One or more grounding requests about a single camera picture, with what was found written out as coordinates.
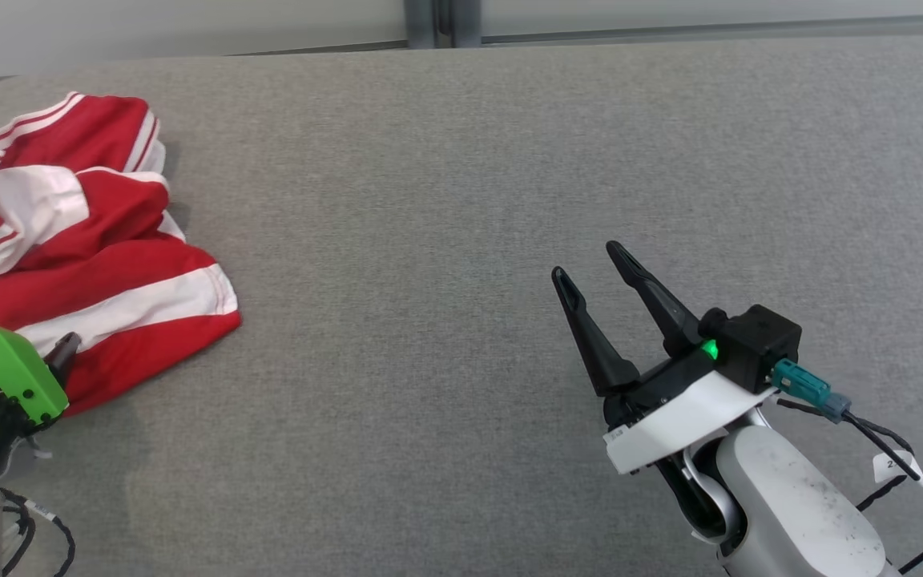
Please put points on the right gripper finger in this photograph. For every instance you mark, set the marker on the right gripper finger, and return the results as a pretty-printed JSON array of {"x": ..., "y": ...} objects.
[
  {"x": 598, "y": 344},
  {"x": 662, "y": 304}
]

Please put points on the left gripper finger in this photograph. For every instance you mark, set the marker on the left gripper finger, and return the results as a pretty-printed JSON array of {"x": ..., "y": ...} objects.
[{"x": 66, "y": 353}]

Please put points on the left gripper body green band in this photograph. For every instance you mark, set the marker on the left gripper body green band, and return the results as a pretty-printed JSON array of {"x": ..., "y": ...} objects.
[{"x": 5, "y": 361}]

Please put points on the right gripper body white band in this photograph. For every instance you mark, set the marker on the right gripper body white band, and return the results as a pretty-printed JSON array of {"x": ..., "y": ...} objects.
[{"x": 694, "y": 417}]

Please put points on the red shorts white trim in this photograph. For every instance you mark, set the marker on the red shorts white trim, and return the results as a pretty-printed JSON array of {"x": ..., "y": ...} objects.
[{"x": 157, "y": 353}]

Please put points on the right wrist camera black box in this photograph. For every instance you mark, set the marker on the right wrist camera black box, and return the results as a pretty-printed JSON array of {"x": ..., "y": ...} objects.
[{"x": 754, "y": 344}]

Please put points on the grey metal partition post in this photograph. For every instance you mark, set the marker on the grey metal partition post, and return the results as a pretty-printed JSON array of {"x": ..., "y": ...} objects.
[
  {"x": 466, "y": 22},
  {"x": 420, "y": 22}
]

